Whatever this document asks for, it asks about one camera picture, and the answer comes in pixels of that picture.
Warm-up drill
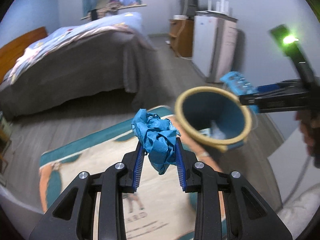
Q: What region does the blue pill blister pack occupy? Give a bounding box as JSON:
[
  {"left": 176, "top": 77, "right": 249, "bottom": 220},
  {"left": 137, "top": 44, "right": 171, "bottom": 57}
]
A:
[{"left": 220, "top": 71, "right": 261, "bottom": 114}]

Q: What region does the blue paper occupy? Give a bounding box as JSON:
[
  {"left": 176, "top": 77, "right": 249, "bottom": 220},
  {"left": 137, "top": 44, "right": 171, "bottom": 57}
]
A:
[{"left": 131, "top": 109, "right": 181, "bottom": 175}]

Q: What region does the clear plastic bag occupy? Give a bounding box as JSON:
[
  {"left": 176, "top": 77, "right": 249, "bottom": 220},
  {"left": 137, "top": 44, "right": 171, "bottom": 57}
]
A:
[{"left": 210, "top": 120, "right": 226, "bottom": 140}]

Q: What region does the white blue box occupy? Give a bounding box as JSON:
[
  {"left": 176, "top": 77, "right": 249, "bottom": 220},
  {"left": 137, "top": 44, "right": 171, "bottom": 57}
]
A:
[{"left": 199, "top": 128, "right": 211, "bottom": 137}]

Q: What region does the yellow teal trash bin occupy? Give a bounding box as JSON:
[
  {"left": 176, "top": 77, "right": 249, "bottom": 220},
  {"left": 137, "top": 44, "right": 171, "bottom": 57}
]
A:
[{"left": 175, "top": 86, "right": 253, "bottom": 153}]

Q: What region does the person's right hand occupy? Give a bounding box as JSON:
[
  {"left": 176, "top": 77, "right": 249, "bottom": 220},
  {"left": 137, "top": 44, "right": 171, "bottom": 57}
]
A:
[{"left": 296, "top": 111, "right": 319, "bottom": 155}]

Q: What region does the white grey cabinet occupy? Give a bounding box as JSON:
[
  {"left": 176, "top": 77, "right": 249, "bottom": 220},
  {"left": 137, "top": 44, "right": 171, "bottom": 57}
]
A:
[{"left": 192, "top": 11, "right": 238, "bottom": 83}]

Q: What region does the wooden cabinet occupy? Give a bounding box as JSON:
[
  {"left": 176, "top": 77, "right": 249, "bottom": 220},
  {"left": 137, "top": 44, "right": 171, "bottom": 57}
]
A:
[{"left": 169, "top": 19, "right": 194, "bottom": 57}]

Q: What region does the black television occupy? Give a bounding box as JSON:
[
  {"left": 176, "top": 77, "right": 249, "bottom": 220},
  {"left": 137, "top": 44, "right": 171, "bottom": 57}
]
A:
[{"left": 180, "top": 0, "right": 199, "bottom": 19}]

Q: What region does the light blue floral quilt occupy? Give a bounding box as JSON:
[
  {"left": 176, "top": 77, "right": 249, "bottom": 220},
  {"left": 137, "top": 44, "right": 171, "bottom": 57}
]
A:
[{"left": 3, "top": 12, "right": 151, "bottom": 83}]

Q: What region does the bed with grey cover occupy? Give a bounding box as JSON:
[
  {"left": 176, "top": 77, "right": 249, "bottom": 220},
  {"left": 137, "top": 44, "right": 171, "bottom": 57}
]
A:
[{"left": 0, "top": 11, "right": 161, "bottom": 120}]

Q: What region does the wooden headboard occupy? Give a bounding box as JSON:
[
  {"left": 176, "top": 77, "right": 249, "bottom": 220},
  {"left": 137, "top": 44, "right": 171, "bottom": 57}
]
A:
[{"left": 0, "top": 27, "right": 48, "bottom": 81}]

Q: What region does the clothes pile on windowsill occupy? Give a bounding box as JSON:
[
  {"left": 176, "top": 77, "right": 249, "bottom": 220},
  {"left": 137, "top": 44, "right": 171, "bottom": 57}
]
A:
[{"left": 87, "top": 0, "right": 123, "bottom": 20}]

